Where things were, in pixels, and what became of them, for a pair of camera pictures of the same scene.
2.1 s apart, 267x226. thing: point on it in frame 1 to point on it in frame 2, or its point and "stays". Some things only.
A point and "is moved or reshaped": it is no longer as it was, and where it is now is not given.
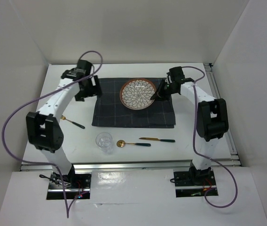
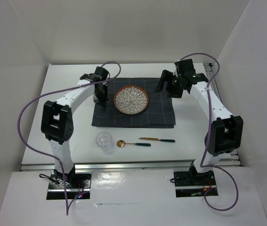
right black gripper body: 165,90 to 175,86
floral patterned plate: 136,93 is moved or reshaped
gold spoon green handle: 121,143 stays
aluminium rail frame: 234,159 stays
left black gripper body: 90,90 to 100,96
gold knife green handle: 158,139 stays
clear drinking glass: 104,140 stays
